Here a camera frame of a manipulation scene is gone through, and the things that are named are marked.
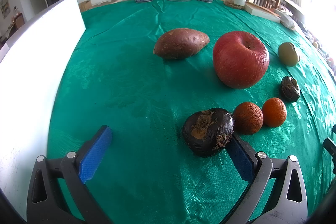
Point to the red apple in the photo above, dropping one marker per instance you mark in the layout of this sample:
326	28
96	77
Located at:
240	59

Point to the orange tangerine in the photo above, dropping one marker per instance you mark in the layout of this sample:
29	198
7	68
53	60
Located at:
248	118
274	112

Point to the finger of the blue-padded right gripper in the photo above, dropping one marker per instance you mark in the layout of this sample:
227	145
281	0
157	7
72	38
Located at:
287	202

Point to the green satin tablecloth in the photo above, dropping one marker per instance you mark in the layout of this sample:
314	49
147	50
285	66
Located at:
149	174

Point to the sweet potato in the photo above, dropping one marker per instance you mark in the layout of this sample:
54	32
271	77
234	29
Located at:
180	43

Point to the plastic bag package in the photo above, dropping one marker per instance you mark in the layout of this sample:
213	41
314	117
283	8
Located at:
285	19

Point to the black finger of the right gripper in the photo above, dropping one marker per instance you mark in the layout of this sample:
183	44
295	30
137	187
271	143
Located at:
330	146

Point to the orange tangerine front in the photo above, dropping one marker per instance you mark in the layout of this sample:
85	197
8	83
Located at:
248	118

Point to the green fruit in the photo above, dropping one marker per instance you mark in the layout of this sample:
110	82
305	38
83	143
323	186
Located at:
288	54

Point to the white book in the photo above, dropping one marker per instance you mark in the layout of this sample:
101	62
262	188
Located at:
261	12

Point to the brown cardboard carton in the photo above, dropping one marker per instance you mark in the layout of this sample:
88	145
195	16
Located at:
85	6

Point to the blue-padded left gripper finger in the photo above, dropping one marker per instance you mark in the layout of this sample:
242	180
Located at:
45	200

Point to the white cardboard box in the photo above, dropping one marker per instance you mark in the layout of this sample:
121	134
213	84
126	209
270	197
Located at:
31	71

